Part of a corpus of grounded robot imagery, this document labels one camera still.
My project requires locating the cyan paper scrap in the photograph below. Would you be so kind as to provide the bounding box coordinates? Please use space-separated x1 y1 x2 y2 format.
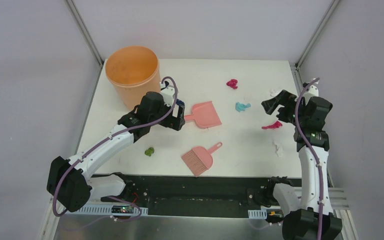
235 102 251 112

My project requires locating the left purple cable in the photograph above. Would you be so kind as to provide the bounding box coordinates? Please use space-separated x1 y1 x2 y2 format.
52 76 179 223

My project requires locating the magenta paper scrap top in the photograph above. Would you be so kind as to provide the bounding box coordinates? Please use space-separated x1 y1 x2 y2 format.
226 78 238 90

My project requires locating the left white cable duct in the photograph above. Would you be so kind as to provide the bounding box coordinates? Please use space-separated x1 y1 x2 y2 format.
67 203 148 217

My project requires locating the pink plastic dustpan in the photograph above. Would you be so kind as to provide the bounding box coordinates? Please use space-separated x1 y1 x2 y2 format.
184 101 222 129

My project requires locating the white cable duct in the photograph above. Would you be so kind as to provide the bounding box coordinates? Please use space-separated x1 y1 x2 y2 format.
67 203 148 217
247 209 268 220

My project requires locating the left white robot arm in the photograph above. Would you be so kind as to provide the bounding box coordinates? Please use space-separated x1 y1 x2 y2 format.
46 91 185 212

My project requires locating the right white cable duct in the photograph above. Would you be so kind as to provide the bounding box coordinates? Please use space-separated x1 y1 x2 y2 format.
247 209 268 220

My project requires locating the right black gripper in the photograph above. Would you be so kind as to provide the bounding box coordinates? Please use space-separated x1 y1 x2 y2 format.
261 89 308 127

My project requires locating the green paper scrap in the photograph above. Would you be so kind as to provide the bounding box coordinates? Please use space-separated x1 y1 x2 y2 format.
144 147 155 157

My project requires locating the magenta paper scrap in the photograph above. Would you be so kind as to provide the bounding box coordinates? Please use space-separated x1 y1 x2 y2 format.
226 78 238 90
261 120 283 130

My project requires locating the white paper scrap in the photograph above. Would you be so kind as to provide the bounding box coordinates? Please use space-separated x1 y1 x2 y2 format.
269 88 282 97
273 141 284 158

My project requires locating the orange plastic bucket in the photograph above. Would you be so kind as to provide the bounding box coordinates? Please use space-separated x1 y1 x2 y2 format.
104 45 161 110

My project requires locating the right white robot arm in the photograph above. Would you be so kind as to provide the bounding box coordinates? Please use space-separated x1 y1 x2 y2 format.
261 90 343 240

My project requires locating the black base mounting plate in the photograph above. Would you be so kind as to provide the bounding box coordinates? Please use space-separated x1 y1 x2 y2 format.
100 174 304 219

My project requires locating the pink hand brush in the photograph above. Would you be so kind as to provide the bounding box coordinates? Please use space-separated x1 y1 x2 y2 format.
181 142 223 177

